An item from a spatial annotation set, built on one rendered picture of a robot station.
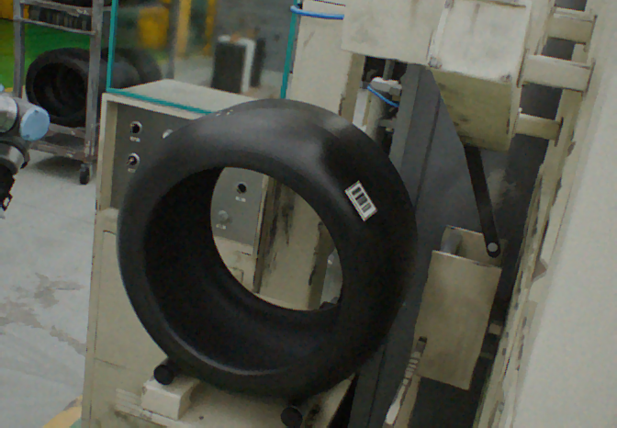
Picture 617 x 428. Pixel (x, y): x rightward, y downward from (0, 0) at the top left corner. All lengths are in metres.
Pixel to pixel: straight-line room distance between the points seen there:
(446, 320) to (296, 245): 0.39
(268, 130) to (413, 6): 0.44
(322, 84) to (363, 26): 0.68
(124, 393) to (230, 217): 0.73
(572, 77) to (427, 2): 0.20
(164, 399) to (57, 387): 1.59
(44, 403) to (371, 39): 2.35
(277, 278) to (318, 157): 0.58
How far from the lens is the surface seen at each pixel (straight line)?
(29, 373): 3.25
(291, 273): 1.79
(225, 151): 1.32
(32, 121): 2.02
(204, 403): 1.68
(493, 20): 0.87
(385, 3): 0.97
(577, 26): 1.04
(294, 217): 1.74
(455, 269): 1.61
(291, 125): 1.32
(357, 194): 1.28
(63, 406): 3.06
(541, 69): 0.95
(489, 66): 0.85
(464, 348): 1.68
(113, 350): 2.54
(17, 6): 5.35
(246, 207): 2.19
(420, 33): 0.97
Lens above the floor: 1.76
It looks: 19 degrees down
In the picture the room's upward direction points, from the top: 9 degrees clockwise
